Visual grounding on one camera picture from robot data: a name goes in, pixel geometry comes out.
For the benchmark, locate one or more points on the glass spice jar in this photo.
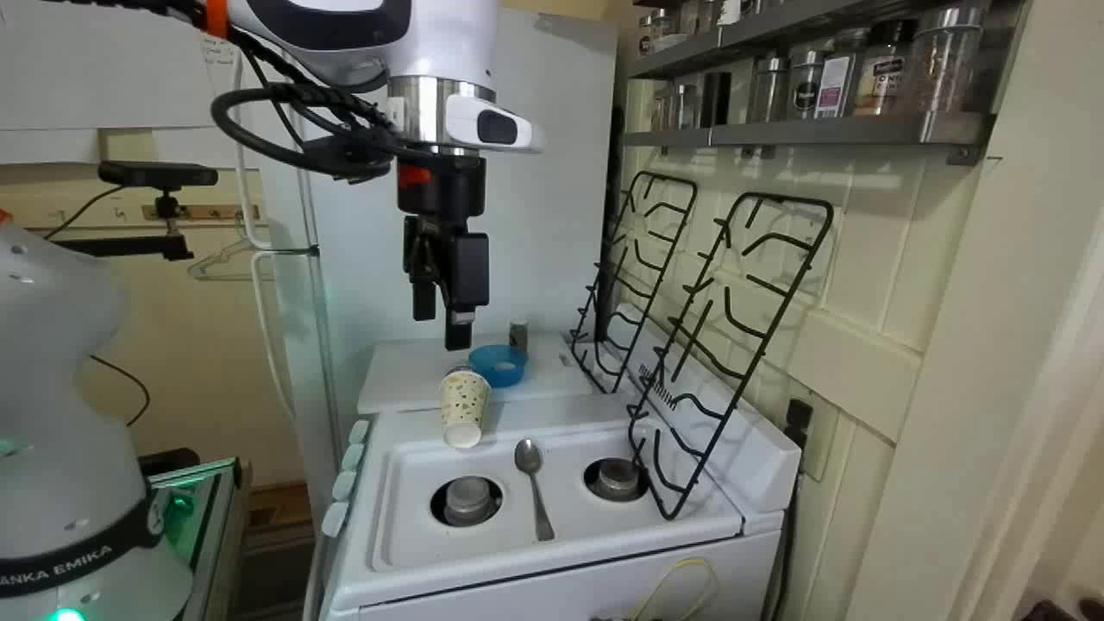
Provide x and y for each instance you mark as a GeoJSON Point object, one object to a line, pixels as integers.
{"type": "Point", "coordinates": [682, 105]}
{"type": "Point", "coordinates": [805, 83]}
{"type": "Point", "coordinates": [767, 89]}
{"type": "Point", "coordinates": [837, 83]}
{"type": "Point", "coordinates": [953, 57]}
{"type": "Point", "coordinates": [882, 70]}

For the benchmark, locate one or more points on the black stove grate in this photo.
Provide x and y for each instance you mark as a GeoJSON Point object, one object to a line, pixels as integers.
{"type": "Point", "coordinates": [795, 200]}
{"type": "Point", "coordinates": [667, 176]}

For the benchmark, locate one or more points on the black camera on stand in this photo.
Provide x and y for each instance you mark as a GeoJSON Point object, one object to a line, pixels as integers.
{"type": "Point", "coordinates": [156, 175]}

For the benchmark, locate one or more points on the metal spice shelf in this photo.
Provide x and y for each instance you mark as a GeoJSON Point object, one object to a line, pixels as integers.
{"type": "Point", "coordinates": [746, 44]}
{"type": "Point", "coordinates": [805, 128]}

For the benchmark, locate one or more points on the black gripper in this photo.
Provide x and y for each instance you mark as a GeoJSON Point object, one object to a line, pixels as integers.
{"type": "Point", "coordinates": [440, 192]}

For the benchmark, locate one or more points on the blue tape roll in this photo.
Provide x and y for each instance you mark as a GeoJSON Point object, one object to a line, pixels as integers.
{"type": "Point", "coordinates": [502, 367]}

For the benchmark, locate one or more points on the round metal stove burner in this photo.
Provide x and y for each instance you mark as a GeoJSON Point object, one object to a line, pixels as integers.
{"type": "Point", "coordinates": [616, 480]}
{"type": "Point", "coordinates": [465, 502]}

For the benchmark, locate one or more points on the small grey tin can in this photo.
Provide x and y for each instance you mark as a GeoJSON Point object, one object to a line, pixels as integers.
{"type": "Point", "coordinates": [518, 337]}

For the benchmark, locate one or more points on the metal robot base stand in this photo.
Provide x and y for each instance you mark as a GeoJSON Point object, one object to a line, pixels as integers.
{"type": "Point", "coordinates": [211, 518]}

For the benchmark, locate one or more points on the white gas stove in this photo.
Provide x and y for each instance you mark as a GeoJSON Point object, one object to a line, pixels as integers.
{"type": "Point", "coordinates": [553, 564]}

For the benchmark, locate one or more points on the metal spoon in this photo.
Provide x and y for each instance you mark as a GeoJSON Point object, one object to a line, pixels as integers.
{"type": "Point", "coordinates": [527, 456]}

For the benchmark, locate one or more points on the white stove knob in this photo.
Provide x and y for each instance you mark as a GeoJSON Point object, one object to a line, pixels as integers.
{"type": "Point", "coordinates": [341, 486]}
{"type": "Point", "coordinates": [358, 429]}
{"type": "Point", "coordinates": [349, 456]}
{"type": "Point", "coordinates": [334, 518]}

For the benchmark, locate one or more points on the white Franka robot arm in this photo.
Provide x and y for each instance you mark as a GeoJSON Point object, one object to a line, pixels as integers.
{"type": "Point", "coordinates": [450, 47]}

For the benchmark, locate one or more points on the white polka dot paper cup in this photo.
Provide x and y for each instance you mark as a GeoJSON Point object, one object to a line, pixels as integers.
{"type": "Point", "coordinates": [463, 406]}

